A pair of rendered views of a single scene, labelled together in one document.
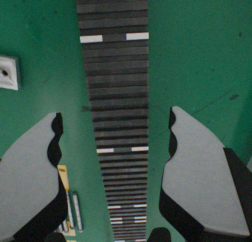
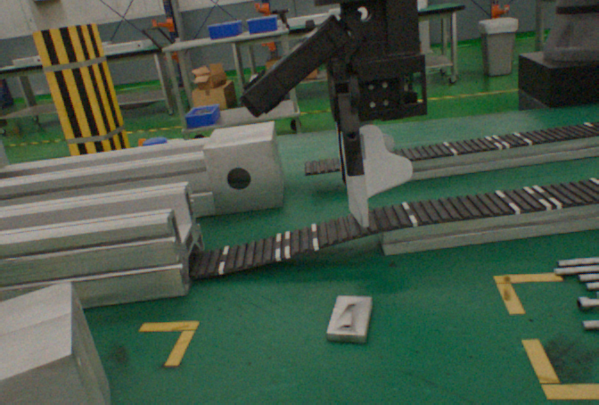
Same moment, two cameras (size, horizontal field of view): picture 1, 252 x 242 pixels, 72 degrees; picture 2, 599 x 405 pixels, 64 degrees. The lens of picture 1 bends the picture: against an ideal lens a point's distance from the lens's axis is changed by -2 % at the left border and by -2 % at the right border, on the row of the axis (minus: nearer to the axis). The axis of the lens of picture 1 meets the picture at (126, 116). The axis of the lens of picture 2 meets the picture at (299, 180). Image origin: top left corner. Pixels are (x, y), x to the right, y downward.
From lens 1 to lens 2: 46 cm
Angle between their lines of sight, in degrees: 74
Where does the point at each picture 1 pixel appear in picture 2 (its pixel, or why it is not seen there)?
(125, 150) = (409, 210)
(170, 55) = not seen: hidden behind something
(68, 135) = (434, 274)
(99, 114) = (373, 227)
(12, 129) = (439, 318)
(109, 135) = (396, 221)
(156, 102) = not seen: hidden behind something
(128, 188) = (472, 204)
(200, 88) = not seen: hidden behind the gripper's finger
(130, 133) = (389, 211)
